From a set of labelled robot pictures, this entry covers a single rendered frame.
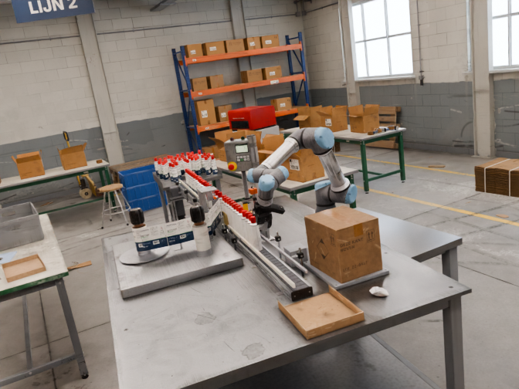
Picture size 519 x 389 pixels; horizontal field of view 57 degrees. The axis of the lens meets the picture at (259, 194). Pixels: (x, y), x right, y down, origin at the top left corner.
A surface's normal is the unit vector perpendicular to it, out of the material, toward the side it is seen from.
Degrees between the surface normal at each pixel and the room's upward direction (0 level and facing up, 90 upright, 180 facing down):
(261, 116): 90
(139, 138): 90
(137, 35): 90
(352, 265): 90
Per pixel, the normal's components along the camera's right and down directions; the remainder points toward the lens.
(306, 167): 0.56, 0.14
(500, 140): -0.88, 0.24
